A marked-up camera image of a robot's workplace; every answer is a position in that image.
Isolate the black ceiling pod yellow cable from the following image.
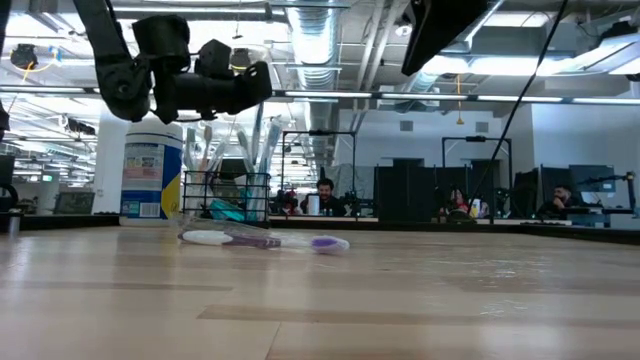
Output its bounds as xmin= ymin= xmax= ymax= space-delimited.
xmin=230 ymin=45 xmax=271 ymax=74
xmin=8 ymin=42 xmax=64 ymax=75

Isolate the black wire organizer basket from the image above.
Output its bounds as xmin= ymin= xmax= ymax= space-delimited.
xmin=179 ymin=169 xmax=272 ymax=232

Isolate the white column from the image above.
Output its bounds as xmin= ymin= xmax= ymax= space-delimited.
xmin=92 ymin=119 xmax=133 ymax=216

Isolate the silver ceiling air duct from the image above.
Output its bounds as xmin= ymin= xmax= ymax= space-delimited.
xmin=285 ymin=0 xmax=347 ymax=166

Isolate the black curved stand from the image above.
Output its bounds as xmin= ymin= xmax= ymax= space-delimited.
xmin=0 ymin=152 xmax=27 ymax=236

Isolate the dark laptop screen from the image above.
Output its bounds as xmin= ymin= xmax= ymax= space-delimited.
xmin=52 ymin=190 xmax=96 ymax=216

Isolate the yellow hanging pendant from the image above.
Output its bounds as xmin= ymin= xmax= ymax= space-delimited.
xmin=454 ymin=73 xmax=465 ymax=126

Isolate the black metal frame stand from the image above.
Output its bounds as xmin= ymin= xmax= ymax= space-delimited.
xmin=440 ymin=135 xmax=515 ymax=217
xmin=280 ymin=129 xmax=358 ymax=217

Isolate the person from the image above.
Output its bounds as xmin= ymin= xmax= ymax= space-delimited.
xmin=535 ymin=183 xmax=577 ymax=221
xmin=447 ymin=185 xmax=484 ymax=221
xmin=314 ymin=177 xmax=349 ymax=218

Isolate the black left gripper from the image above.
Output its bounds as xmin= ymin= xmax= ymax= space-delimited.
xmin=152 ymin=60 xmax=274 ymax=124

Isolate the flat computer monitor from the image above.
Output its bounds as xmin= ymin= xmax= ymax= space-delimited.
xmin=568 ymin=163 xmax=617 ymax=194

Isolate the long ceiling light strip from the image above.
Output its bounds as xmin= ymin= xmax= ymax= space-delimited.
xmin=0 ymin=85 xmax=640 ymax=105

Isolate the red black background robot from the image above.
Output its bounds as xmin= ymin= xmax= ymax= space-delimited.
xmin=271 ymin=180 xmax=302 ymax=217

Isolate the green white toothbrush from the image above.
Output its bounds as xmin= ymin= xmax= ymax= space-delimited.
xmin=236 ymin=127 xmax=254 ymax=174

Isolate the blue white toothbrush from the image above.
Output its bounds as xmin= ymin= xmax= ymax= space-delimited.
xmin=212 ymin=139 xmax=231 ymax=174
xmin=248 ymin=101 xmax=269 ymax=221
xmin=264 ymin=115 xmax=285 ymax=221

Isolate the black monitor back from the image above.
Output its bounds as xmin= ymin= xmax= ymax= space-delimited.
xmin=511 ymin=166 xmax=570 ymax=219

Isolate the white wipes canister blue label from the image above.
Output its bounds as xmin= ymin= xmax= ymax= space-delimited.
xmin=119 ymin=119 xmax=184 ymax=227

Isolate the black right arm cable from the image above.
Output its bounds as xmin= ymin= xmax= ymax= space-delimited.
xmin=469 ymin=0 xmax=570 ymax=217

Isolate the black partition screen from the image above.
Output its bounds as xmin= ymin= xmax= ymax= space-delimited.
xmin=373 ymin=164 xmax=502 ymax=222

